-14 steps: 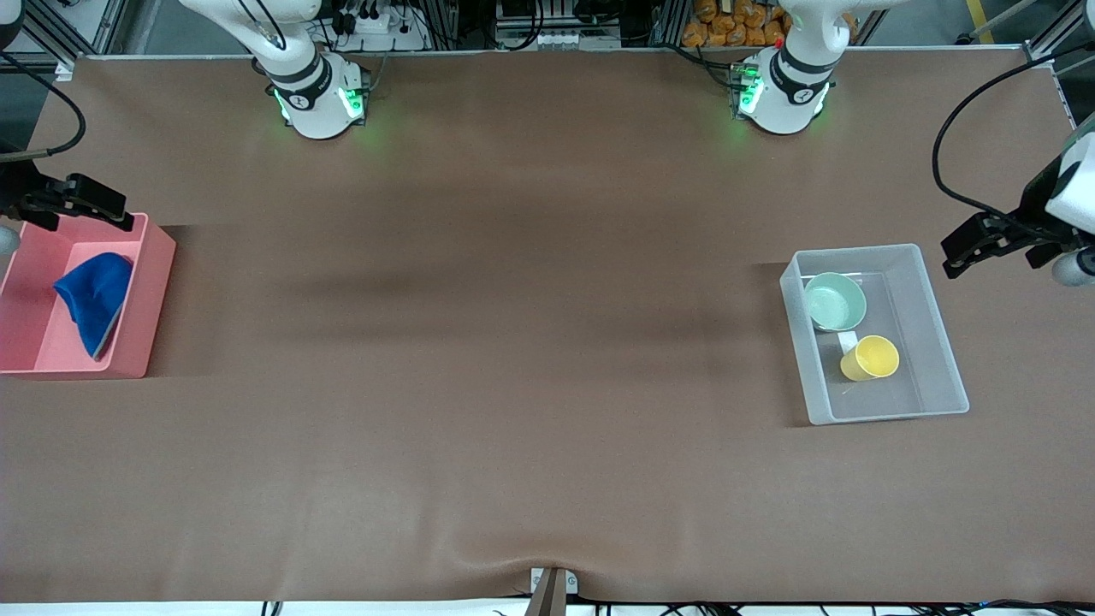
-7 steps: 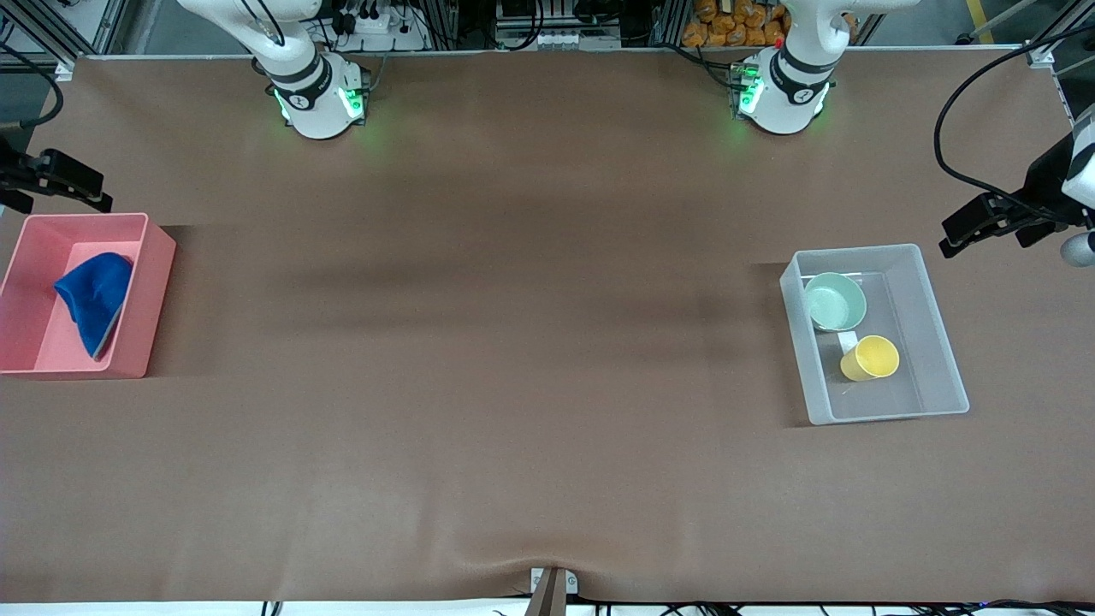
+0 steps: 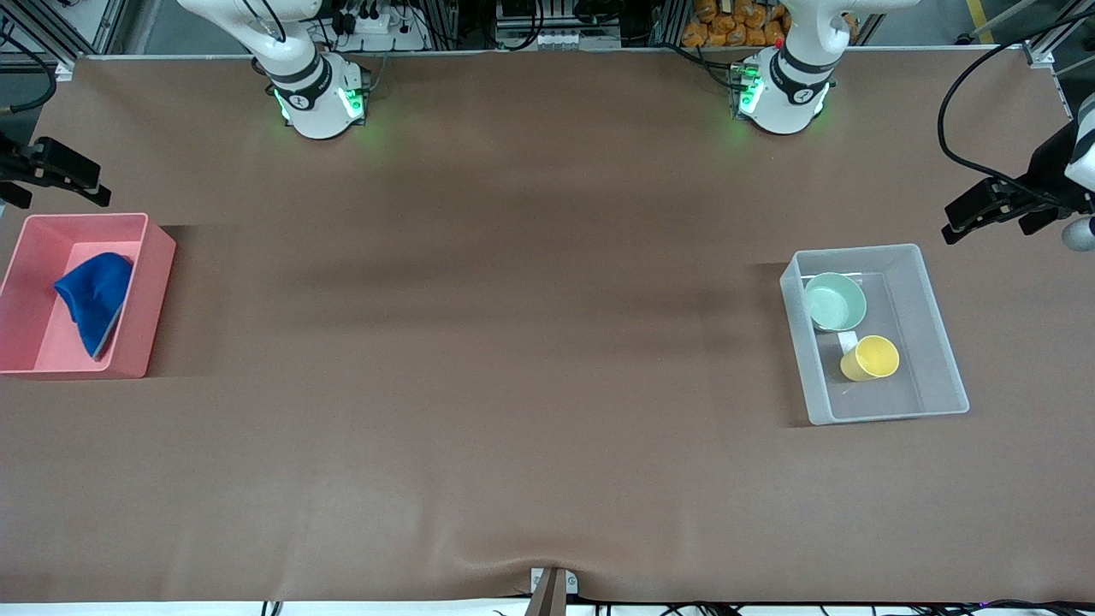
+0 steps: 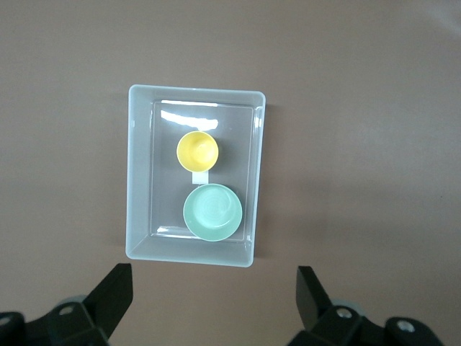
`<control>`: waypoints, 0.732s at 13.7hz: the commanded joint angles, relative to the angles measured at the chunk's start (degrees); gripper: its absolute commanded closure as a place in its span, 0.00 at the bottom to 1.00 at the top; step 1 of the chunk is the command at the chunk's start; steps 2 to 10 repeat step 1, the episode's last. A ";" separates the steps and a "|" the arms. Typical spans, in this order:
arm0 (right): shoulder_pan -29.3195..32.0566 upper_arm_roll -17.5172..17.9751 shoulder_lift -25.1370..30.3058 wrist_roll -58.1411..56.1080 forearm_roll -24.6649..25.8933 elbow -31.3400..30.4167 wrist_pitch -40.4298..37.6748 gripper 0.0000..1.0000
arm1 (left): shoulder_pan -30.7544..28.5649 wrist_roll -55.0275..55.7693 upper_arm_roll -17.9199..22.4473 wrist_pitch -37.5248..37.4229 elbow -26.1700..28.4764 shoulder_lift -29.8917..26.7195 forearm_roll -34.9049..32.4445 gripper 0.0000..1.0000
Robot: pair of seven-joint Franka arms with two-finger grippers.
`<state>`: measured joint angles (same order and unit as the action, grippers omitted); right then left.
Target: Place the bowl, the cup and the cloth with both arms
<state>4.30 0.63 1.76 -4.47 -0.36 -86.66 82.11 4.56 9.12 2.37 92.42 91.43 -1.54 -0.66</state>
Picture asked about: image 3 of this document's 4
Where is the blue cloth with grey hem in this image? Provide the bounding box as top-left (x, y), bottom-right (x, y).
top-left (53, 252), bottom-right (135, 360)

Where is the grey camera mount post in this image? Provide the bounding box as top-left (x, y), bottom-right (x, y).
top-left (524, 568), bottom-right (569, 616)

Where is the translucent grey plastic bin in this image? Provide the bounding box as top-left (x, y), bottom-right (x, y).
top-left (778, 243), bottom-right (971, 426)

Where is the orange packaged goods pile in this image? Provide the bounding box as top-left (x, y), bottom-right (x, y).
top-left (682, 0), bottom-right (792, 48)

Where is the white terminal block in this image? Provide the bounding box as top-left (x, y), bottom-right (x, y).
top-left (539, 30), bottom-right (621, 50)

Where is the mint green bowl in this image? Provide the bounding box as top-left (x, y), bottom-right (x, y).
top-left (804, 272), bottom-right (867, 333)

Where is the pink plastic bin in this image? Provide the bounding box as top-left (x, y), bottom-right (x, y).
top-left (0, 212), bottom-right (177, 379)

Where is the table cover sheet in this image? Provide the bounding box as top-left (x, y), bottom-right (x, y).
top-left (0, 50), bottom-right (1095, 604)

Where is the white mounting bracket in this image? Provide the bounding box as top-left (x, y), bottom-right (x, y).
top-left (530, 567), bottom-right (580, 596)

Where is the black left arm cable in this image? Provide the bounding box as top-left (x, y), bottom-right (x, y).
top-left (937, 4), bottom-right (1095, 206)

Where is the white power strip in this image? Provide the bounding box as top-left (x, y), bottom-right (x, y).
top-left (329, 7), bottom-right (429, 37)

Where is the aluminium frame profile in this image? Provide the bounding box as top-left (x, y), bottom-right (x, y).
top-left (0, 0), bottom-right (129, 82)

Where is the yellow plastic cup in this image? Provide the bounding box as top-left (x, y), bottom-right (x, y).
top-left (839, 335), bottom-right (901, 382)

